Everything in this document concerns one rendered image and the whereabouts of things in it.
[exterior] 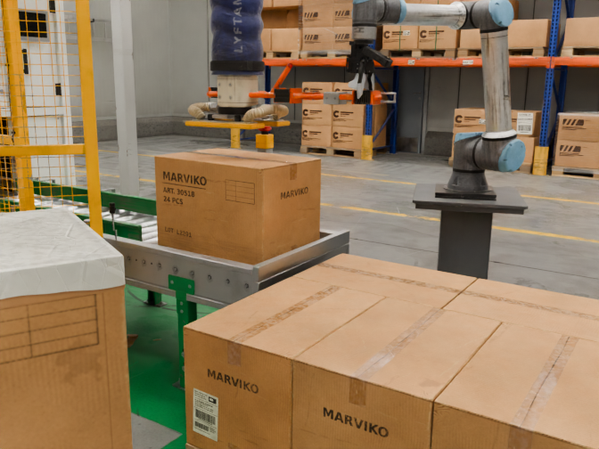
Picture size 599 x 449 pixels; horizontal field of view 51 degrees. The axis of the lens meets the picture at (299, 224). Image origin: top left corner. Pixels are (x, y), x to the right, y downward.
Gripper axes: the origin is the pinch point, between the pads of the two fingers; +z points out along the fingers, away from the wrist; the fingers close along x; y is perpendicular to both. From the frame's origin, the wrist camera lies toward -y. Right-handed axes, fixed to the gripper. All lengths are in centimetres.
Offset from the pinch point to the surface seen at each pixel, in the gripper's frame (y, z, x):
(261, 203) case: 31, 41, 24
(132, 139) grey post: 304, 48, -162
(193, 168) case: 66, 31, 22
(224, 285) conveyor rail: 38, 72, 37
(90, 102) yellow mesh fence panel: 99, 5, 46
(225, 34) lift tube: 58, -22, 11
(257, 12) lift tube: 50, -32, 1
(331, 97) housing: 13.0, 0.8, 3.7
